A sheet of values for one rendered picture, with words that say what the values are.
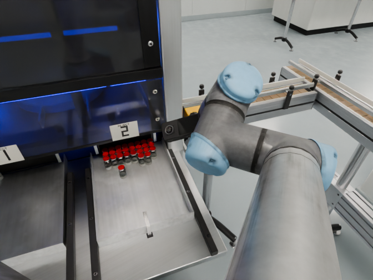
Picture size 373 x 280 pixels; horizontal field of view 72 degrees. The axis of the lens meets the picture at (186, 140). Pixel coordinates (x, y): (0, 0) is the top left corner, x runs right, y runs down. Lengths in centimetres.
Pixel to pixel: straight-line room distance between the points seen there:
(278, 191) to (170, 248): 50
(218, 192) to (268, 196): 171
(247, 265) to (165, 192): 65
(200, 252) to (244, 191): 132
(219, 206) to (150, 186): 109
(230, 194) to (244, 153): 156
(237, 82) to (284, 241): 30
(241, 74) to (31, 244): 67
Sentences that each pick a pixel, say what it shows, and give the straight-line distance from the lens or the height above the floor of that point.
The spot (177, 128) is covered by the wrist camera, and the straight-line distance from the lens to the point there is 60.
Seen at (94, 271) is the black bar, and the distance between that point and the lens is 70.
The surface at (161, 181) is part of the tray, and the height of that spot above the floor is 88.
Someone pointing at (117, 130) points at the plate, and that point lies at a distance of 83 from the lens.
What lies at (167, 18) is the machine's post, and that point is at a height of 134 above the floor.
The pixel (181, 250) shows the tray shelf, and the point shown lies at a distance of 71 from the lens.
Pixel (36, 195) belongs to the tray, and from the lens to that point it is 93.
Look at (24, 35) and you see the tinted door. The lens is 72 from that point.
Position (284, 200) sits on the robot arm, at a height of 134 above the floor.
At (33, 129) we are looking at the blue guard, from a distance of 82.
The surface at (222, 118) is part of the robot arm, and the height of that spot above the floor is 128.
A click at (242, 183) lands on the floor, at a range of 203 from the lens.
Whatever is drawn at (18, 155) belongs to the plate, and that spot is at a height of 101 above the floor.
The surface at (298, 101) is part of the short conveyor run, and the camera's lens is 128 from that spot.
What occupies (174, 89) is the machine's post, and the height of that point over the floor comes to 114.
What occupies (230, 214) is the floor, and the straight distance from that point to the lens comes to 185.
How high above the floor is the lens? 152
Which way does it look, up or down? 40 degrees down
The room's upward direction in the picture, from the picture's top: straight up
